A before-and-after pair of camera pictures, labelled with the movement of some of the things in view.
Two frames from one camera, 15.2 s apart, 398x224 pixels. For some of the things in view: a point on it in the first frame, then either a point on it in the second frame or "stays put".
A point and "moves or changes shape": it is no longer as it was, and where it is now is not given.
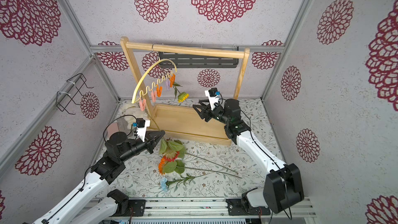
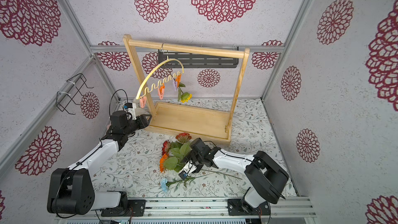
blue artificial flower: (165, 183) stays put
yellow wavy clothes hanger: (154, 83) moves or changes shape
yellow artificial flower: (182, 96) moves or changes shape
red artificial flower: (171, 149) -> (184, 148)
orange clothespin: (172, 80) -> (179, 79)
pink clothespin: (154, 95) -> (160, 95)
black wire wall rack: (64, 100) stays put
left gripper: (153, 142) -> (141, 121)
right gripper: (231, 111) -> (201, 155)
